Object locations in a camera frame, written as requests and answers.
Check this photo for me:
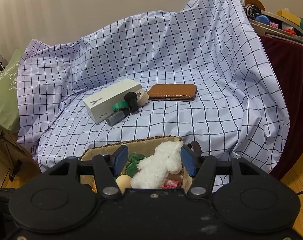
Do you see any dark red velvet cloth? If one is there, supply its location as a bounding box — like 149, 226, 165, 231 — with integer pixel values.
260, 36, 303, 180

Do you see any green embroidered pillow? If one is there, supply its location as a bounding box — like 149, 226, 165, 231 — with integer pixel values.
0, 49, 24, 134

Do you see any grey translucent bottle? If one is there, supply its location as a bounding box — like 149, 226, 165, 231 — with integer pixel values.
106, 108, 130, 126

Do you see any woven lined basket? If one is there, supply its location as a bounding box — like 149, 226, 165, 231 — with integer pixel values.
81, 135, 193, 191

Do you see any beige tape roll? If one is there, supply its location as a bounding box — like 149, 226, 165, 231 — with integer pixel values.
136, 89, 149, 107

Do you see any white fluffy plush toy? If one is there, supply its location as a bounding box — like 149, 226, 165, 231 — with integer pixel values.
131, 141, 184, 189

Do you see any pink white small toy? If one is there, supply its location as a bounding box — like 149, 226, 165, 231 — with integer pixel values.
161, 174, 183, 189

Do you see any green tape roll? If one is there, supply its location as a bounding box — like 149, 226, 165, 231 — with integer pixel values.
112, 101, 129, 112

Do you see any white vivo phone box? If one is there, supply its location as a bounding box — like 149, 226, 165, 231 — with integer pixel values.
83, 79, 142, 124

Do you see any teal handle cream sponge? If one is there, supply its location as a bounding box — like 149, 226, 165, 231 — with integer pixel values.
116, 174, 131, 193

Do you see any black makeup sponge brush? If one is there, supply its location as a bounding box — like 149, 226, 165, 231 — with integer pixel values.
124, 92, 138, 113

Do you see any green white plush toy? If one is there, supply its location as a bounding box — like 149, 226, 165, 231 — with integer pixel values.
125, 153, 145, 178

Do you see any checkered lavender sheet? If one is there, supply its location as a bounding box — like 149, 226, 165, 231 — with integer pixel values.
17, 0, 290, 172

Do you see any brown leather wallet case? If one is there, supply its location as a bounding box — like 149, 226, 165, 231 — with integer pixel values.
147, 84, 197, 101

